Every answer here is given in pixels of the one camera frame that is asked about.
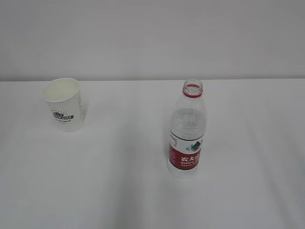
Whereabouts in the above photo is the clear Nongfu Spring water bottle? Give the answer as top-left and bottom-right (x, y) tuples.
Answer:
(168, 79), (207, 178)

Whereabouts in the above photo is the white paper cup green logo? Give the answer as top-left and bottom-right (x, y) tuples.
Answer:
(41, 78), (84, 132)

